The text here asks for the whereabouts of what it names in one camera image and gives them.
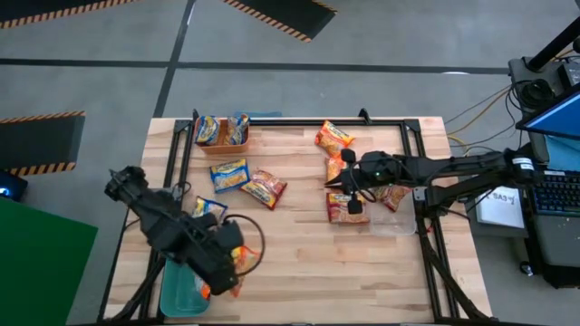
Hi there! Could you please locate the grey equipment cart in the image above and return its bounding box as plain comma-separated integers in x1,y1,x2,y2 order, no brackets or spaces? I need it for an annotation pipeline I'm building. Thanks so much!
466,135,580,291

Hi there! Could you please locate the clear plastic bin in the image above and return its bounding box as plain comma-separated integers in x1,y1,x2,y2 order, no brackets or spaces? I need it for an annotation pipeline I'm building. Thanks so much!
365,187,418,238

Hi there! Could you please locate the orange plastic bin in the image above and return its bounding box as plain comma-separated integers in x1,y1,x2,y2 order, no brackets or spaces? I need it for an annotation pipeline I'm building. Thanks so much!
194,116,251,156

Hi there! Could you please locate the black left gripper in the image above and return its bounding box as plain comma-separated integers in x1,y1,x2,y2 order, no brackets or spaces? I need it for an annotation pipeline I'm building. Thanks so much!
188,239,241,296

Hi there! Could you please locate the grey equipment box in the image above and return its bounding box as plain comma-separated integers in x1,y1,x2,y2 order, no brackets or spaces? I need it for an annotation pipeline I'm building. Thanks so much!
507,56,580,114

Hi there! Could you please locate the black aluminium rig frame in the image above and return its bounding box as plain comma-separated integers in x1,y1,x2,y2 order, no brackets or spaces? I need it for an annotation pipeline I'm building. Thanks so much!
97,108,490,325

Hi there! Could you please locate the white label sheet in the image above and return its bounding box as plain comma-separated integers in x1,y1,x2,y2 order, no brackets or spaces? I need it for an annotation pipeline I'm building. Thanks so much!
474,185,527,230

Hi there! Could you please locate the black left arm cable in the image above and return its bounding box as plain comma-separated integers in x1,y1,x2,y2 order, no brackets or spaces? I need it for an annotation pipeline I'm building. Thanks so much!
221,213,266,278

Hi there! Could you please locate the black yellow-striped floor mat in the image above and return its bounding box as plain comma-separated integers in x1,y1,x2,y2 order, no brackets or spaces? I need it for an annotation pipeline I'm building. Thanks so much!
220,0,339,44
0,110,87,177
0,0,141,29

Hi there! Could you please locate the red roast beef ramen pack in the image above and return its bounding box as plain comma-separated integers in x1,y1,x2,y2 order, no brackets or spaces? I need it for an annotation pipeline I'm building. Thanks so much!
239,168,289,211
372,184,414,213
325,191,372,225

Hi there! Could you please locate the light blue sheet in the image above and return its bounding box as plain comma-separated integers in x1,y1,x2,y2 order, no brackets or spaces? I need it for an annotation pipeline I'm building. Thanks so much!
546,135,580,172

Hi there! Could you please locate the black computer keyboard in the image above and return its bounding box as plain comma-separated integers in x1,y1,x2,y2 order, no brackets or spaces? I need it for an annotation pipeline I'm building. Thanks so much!
529,169,580,219

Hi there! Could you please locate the blue soy sauce ramen pack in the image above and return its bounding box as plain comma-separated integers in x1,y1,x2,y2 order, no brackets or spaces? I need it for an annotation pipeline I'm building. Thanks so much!
195,115,222,147
191,196,229,224
208,158,252,195
225,112,251,147

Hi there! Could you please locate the black box with blue light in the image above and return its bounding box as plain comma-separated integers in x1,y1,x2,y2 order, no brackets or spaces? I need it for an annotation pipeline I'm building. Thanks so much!
0,169,29,203

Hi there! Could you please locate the black cable coil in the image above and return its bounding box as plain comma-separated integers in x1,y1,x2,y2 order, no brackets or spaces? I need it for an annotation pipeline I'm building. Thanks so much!
519,79,552,109

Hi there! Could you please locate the green floor mat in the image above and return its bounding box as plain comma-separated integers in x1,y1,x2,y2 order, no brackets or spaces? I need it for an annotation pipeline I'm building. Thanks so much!
0,197,99,326

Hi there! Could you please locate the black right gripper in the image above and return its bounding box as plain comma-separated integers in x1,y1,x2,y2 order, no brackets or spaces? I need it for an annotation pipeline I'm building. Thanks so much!
324,148,411,216

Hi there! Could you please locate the teal plastic bin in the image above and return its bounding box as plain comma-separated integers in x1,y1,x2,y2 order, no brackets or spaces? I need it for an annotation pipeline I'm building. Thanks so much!
159,257,212,319

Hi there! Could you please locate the black pole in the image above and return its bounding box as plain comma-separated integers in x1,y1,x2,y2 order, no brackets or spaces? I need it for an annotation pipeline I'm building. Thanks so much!
527,17,580,72

